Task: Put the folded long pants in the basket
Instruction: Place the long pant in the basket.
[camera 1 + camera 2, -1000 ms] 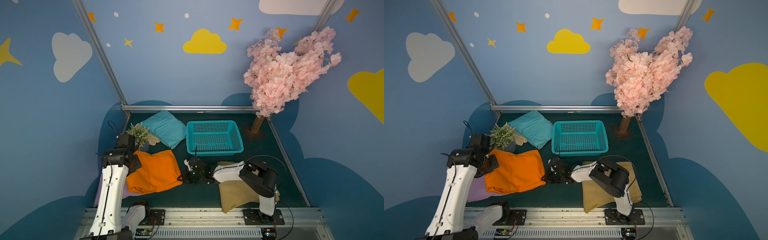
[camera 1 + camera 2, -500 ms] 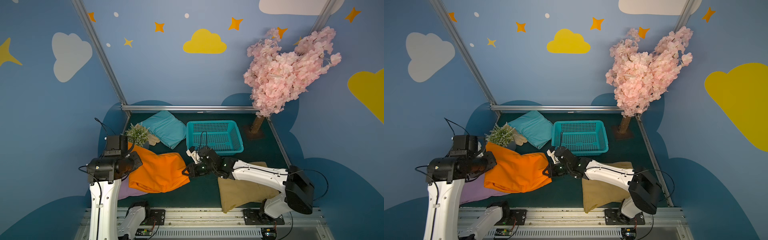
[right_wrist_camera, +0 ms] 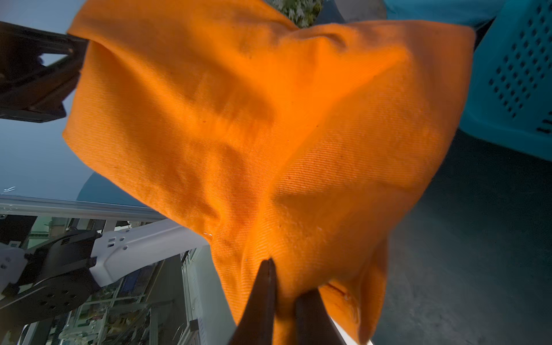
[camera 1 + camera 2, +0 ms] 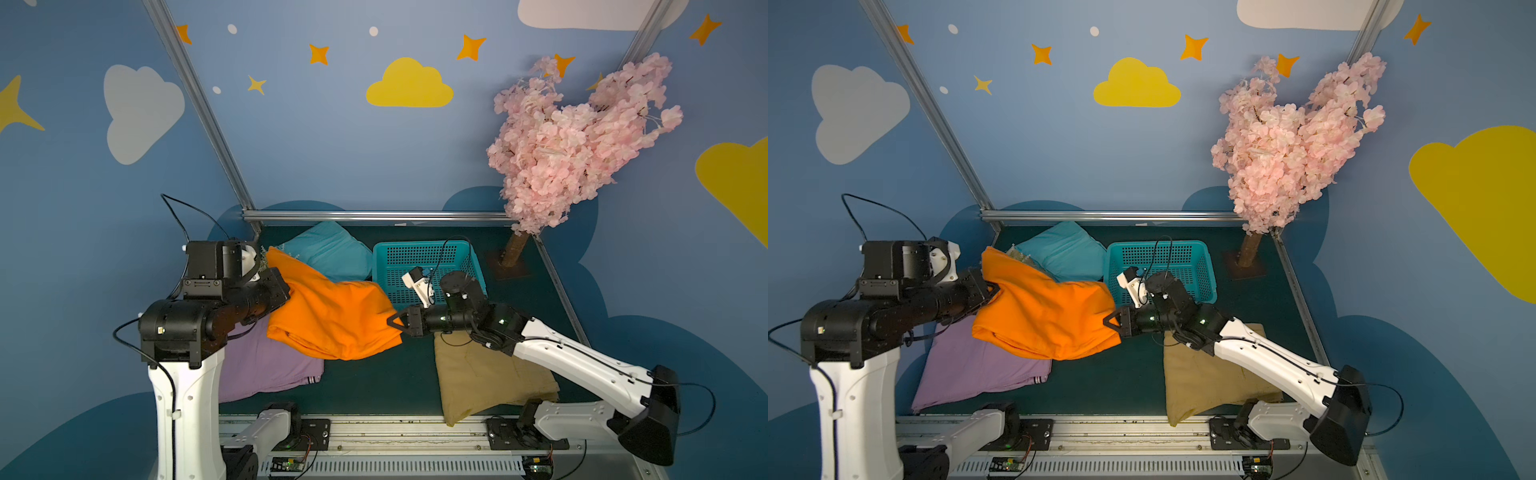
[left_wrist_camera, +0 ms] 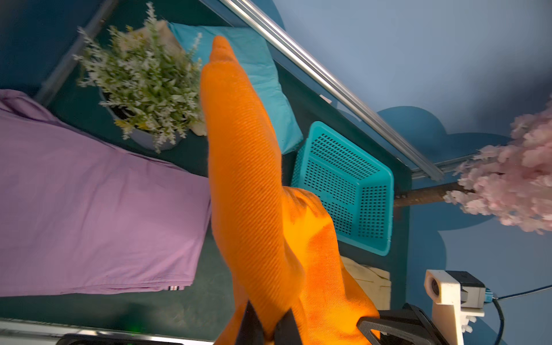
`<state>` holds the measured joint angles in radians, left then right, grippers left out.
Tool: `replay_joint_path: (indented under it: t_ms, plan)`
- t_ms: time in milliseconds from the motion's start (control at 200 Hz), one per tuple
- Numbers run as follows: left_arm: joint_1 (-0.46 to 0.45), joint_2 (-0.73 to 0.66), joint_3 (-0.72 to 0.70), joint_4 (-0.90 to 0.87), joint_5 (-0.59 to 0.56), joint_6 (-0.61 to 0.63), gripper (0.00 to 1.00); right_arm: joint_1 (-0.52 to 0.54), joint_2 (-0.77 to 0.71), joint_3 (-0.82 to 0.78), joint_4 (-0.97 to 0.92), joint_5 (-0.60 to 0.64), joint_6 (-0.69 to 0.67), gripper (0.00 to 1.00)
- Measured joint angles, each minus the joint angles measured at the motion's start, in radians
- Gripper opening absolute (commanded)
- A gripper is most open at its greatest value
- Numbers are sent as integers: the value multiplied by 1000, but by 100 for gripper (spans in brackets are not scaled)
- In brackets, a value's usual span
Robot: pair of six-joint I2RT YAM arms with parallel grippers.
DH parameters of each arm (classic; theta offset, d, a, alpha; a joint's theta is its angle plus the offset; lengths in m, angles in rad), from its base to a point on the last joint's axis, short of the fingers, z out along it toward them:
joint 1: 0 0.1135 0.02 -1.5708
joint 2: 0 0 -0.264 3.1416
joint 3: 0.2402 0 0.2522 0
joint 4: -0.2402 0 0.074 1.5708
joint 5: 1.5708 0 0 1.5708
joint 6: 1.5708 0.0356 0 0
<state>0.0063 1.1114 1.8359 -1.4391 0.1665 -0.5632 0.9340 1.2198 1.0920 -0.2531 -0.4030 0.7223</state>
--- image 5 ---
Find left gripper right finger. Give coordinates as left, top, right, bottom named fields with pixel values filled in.
left=274, top=309, right=303, bottom=345

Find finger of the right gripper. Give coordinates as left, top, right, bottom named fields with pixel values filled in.
left=356, top=303, right=448, bottom=345

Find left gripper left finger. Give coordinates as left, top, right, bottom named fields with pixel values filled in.
left=234, top=301, right=265, bottom=345

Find khaki pants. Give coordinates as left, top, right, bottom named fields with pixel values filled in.
left=341, top=256, right=392, bottom=311

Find orange pants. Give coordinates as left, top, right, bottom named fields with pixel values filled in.
left=200, top=36, right=379, bottom=344

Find teal pants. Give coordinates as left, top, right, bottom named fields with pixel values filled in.
left=168, top=22, right=303, bottom=155

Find teal plastic basket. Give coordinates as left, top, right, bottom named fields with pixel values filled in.
left=291, top=122, right=394, bottom=256

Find purple folded shirt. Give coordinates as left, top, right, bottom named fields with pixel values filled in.
left=1, top=89, right=211, bottom=297

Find beige folded cloth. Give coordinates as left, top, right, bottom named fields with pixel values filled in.
left=132, top=20, right=182, bottom=50

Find pink cherry blossom tree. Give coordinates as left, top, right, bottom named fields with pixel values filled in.
left=394, top=103, right=551, bottom=234

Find small potted green plant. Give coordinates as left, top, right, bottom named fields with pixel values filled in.
left=73, top=2, right=207, bottom=153

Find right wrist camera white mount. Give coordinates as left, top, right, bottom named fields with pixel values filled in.
left=424, top=270, right=493, bottom=345

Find aluminium back frame bar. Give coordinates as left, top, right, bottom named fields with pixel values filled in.
left=221, top=0, right=473, bottom=181

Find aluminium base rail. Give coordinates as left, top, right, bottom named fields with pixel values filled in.
left=1, top=319, right=211, bottom=344

